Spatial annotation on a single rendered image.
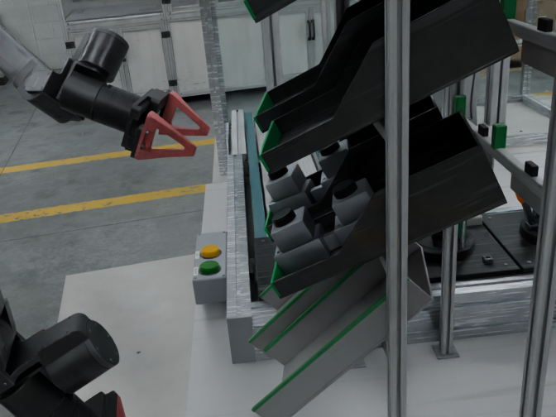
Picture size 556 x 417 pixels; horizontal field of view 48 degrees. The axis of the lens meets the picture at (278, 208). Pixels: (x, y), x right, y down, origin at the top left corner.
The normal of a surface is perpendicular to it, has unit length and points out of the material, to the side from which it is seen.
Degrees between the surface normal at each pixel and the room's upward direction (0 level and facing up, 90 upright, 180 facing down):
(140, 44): 90
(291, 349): 90
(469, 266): 0
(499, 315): 90
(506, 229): 0
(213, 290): 90
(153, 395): 0
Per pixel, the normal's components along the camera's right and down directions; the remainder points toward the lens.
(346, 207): -0.11, 0.42
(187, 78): 0.22, 0.38
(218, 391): -0.07, -0.91
